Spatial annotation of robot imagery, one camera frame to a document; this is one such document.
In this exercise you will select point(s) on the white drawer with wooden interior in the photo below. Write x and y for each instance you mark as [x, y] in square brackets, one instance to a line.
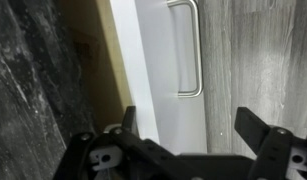
[159, 66]

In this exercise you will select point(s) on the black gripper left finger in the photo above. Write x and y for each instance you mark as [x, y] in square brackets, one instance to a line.
[136, 160]

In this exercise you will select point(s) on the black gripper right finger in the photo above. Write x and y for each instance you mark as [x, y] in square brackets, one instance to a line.
[273, 150]

